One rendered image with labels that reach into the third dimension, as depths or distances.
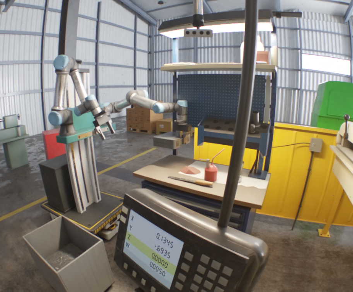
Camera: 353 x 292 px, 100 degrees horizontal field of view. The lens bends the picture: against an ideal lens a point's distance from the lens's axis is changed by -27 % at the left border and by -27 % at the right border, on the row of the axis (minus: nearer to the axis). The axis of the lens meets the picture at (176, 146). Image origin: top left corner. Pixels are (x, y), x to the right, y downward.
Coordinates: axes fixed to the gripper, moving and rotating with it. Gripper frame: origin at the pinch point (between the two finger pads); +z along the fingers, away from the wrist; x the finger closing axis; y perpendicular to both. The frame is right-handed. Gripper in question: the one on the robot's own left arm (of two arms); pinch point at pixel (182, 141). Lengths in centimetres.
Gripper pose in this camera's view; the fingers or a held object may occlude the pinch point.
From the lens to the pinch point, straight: 157.2
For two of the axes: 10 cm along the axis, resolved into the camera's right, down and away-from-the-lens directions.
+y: 5.1, -2.3, 8.3
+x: -8.6, -1.4, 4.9
